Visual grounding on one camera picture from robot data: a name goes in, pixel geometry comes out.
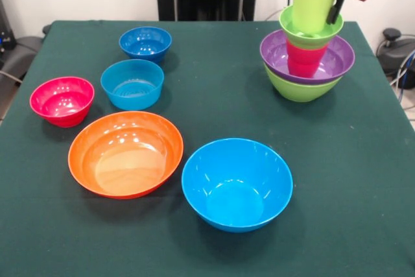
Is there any green plastic cup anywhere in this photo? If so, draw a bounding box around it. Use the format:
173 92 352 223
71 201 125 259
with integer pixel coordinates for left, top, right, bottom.
291 0 339 34

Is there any small ribbed green bowl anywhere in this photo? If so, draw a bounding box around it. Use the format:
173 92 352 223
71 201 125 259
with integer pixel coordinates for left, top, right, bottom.
278 5 344 49

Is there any red plastic cup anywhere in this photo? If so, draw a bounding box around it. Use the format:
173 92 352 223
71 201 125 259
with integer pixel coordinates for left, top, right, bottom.
285 38 328 79

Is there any purple plastic bowl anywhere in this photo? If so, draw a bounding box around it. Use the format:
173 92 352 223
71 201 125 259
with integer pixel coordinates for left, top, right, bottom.
259 29 356 86

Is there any pink plastic bowl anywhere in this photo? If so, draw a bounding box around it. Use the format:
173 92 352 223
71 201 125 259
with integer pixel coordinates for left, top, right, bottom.
29 76 95 128

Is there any large green bowl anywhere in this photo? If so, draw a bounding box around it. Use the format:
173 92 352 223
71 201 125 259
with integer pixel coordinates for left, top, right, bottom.
263 62 344 103

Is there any dark blue bowl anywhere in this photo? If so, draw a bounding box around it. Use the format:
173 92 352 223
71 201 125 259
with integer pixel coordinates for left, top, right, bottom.
118 26 173 65

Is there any large light blue bowl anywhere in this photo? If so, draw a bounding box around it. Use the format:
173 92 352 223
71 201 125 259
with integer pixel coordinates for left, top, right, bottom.
181 138 294 234

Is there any ribbed light blue bowl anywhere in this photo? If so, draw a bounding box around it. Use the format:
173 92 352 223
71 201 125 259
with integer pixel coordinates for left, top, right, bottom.
100 58 165 112

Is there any dark green table cloth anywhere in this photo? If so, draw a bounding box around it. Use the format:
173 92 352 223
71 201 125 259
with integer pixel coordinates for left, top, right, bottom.
0 19 415 277

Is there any orange plastic bowl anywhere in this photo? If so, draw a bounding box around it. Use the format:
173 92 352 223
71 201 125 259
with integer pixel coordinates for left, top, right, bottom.
67 110 185 200

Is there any black box device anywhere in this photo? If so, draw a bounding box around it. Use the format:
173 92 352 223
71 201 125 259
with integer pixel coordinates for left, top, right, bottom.
0 0 17 51

